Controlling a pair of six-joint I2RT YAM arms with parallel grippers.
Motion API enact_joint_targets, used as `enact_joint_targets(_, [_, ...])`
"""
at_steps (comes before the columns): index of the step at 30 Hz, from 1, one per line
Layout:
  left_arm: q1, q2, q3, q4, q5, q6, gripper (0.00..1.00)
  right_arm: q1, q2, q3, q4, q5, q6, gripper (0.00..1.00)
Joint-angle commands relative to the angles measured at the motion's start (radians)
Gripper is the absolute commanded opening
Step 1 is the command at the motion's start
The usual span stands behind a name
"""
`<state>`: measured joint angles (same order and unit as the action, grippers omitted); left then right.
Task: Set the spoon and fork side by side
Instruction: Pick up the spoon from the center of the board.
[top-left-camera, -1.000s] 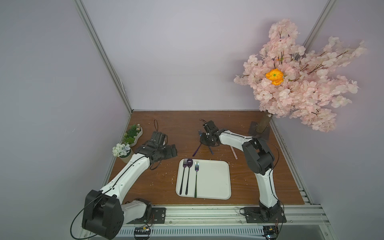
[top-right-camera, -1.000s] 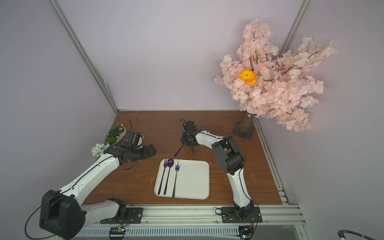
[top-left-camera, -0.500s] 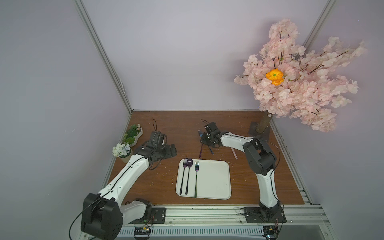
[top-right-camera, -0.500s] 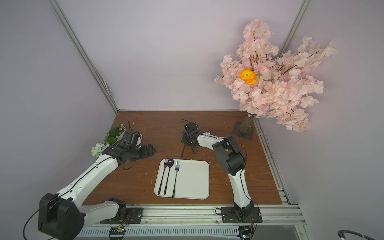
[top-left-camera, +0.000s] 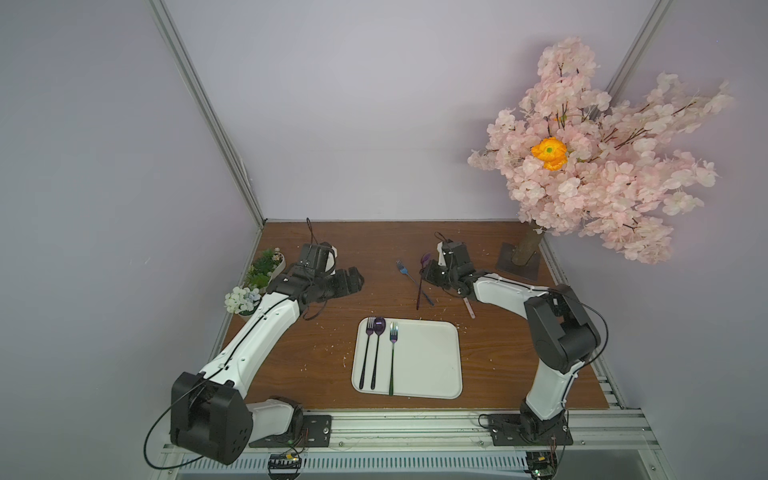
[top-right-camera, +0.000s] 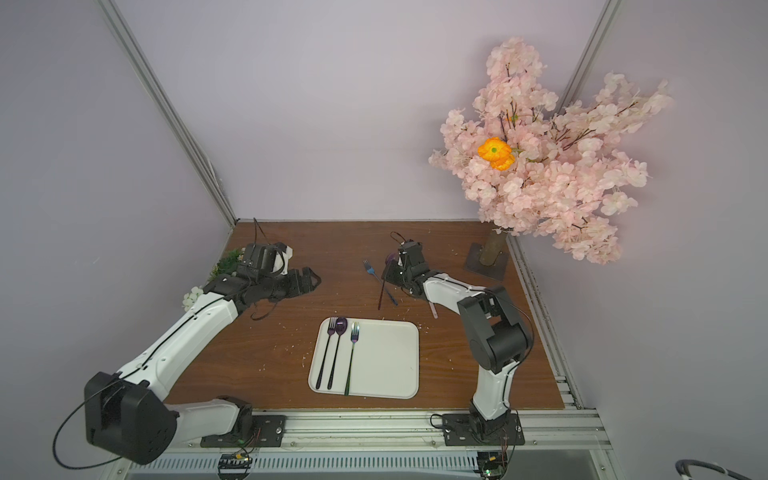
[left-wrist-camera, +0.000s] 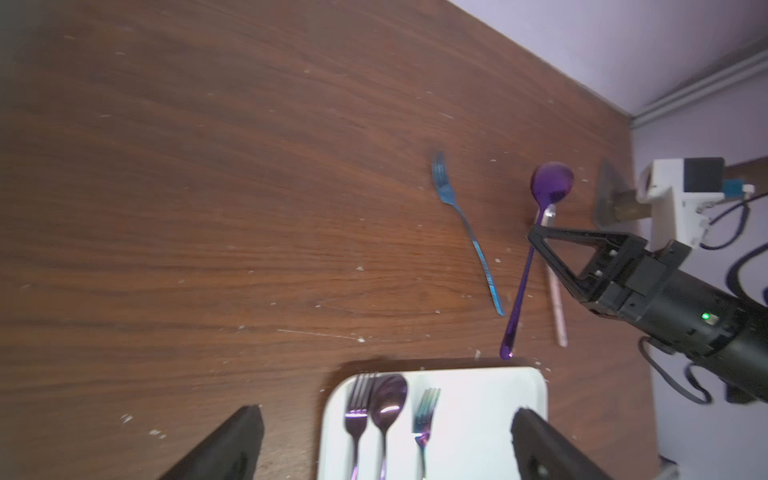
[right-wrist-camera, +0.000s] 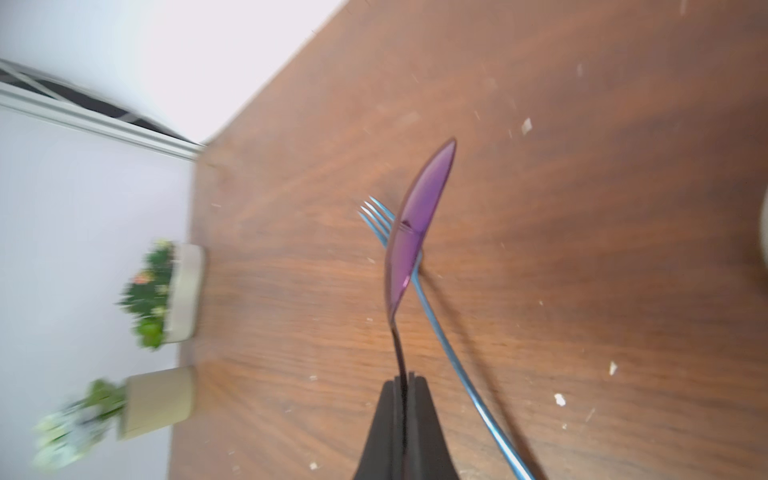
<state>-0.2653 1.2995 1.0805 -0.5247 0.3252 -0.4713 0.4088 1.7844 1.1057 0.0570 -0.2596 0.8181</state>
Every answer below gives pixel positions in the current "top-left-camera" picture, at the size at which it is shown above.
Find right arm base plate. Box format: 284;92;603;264
478;413;573;447

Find orange artificial flower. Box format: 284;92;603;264
531;137;568;171

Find succulents in white planter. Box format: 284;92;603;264
243;247;284;292

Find purple fork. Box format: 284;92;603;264
358;317;375;390

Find small white flower pot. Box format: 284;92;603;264
224;287;261;317

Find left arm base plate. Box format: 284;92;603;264
248;414;333;450

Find rainbow iridescent fork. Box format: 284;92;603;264
388;322;399;396

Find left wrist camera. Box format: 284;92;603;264
297;242;337;278

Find aluminium frame rail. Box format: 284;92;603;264
154;368;676;479

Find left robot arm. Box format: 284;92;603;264
169;266;364;465

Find pink cherry blossom tree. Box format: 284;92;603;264
468;37;732;264

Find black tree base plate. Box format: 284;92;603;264
495;242;542;283

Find silver spoon pink handle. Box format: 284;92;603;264
463;298;477;319

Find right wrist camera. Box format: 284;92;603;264
437;241;475;275

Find white square tray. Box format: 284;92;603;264
351;317;463;400

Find purple spoon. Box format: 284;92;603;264
370;317;387;390
416;253;434;310

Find blue fork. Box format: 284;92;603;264
396;260;435;309

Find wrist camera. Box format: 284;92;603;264
437;241;475;275
297;242;337;278

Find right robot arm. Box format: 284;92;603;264
420;260;603;439

